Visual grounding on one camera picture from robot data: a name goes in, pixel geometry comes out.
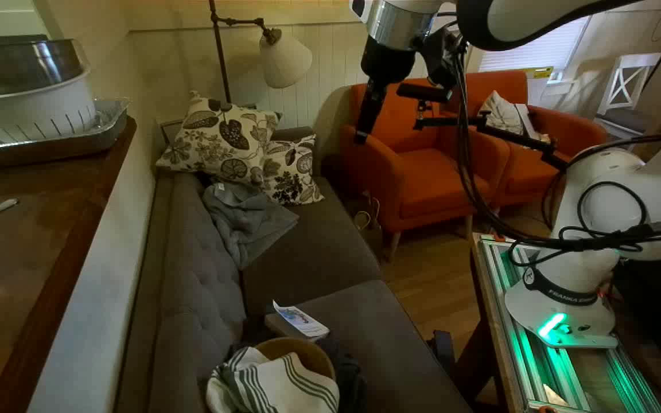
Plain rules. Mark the small floral pillow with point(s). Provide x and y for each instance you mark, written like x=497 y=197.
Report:
x=289 y=172

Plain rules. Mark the white window blind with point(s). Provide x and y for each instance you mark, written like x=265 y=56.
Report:
x=553 y=56

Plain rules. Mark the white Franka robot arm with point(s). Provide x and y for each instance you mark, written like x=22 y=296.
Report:
x=576 y=288

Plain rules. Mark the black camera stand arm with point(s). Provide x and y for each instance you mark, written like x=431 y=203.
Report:
x=500 y=134

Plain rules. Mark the aluminium frame robot table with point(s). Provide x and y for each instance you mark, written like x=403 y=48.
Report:
x=545 y=368

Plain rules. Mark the wooden bar counter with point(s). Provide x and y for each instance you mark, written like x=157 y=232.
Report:
x=17 y=266

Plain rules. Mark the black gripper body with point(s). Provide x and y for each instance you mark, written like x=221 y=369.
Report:
x=388 y=63

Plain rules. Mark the grey tufted sofa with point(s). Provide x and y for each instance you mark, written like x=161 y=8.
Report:
x=308 y=253

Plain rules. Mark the white green striped towel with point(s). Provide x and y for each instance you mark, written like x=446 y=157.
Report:
x=277 y=386

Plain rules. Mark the metal drip tray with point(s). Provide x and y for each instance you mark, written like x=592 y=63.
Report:
x=79 y=134

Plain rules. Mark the patterned white cushion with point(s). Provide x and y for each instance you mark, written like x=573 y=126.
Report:
x=507 y=115

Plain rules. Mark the grey crumpled blanket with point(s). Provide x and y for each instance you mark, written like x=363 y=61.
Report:
x=247 y=219

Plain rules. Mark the floor lamp white shade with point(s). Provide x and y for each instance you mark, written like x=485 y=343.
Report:
x=285 y=58

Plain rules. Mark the white cross-back chair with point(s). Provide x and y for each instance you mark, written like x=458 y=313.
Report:
x=631 y=84

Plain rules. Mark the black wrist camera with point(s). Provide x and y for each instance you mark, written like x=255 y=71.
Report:
x=442 y=58

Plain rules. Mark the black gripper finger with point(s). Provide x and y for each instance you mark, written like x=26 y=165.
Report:
x=370 y=110

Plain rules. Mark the white paperback book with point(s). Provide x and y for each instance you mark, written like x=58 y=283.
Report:
x=299 y=321

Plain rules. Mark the wooden bowl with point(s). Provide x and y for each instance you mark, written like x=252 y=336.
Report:
x=299 y=350

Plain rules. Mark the metal mixing bowl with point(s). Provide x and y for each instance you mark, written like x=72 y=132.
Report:
x=17 y=64

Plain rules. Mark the large floral pillow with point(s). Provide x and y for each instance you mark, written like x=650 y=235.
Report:
x=220 y=139

